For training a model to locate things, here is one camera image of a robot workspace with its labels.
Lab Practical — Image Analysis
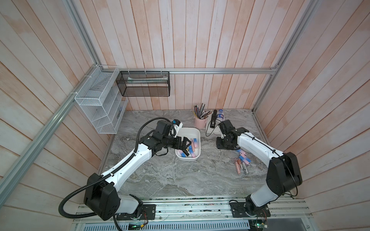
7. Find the blue pink gradient lipstick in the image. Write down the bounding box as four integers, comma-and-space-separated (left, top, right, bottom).
178, 150, 187, 158

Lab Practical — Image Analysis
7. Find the white plastic storage box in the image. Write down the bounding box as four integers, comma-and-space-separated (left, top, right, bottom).
175, 128, 201, 161

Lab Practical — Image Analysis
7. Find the brown lip gloss tube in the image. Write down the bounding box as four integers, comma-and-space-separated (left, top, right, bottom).
237, 159, 243, 171

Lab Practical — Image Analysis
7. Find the silver lipstick tube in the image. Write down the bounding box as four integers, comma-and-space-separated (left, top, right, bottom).
242, 162, 249, 174

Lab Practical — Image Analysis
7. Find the slim pink lip gloss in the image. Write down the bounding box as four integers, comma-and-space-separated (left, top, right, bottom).
235, 162, 241, 174

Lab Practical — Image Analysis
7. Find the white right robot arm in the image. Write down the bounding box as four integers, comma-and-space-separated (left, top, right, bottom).
216, 120, 303, 211

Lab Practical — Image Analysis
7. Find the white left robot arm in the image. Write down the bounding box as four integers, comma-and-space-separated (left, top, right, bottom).
84, 117, 191, 220

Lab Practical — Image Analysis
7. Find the pink metal pen bucket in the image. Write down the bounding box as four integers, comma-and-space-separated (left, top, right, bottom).
194, 116, 207, 130

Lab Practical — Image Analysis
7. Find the clear Pepsi plastic bottle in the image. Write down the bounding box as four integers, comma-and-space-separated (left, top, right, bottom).
217, 109, 225, 122

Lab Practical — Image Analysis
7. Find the bundle of coloured pens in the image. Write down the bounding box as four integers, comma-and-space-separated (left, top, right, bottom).
193, 103, 212, 119

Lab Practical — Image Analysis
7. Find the black stapler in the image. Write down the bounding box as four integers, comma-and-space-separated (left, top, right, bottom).
210, 110, 218, 129

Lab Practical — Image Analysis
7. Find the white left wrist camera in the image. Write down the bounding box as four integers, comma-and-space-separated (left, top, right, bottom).
172, 119, 183, 131

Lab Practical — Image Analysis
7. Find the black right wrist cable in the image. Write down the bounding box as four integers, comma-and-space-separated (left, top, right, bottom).
205, 120, 223, 137

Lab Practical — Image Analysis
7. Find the black corrugated cable conduit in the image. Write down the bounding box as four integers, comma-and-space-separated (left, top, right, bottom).
58, 116, 172, 219

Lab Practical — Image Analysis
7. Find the black mesh wall basket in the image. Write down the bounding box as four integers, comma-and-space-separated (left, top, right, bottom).
116, 71, 171, 97

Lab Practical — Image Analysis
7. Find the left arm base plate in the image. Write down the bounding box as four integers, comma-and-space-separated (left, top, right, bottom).
116, 204, 156, 221

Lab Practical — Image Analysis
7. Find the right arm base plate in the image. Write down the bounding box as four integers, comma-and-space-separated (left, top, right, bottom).
229, 200, 271, 218

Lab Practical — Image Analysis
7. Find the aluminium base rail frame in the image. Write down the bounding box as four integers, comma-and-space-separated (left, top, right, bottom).
69, 196, 314, 231

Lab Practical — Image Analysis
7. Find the white wire wall shelf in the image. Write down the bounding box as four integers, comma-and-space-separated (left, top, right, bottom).
75, 65, 128, 134

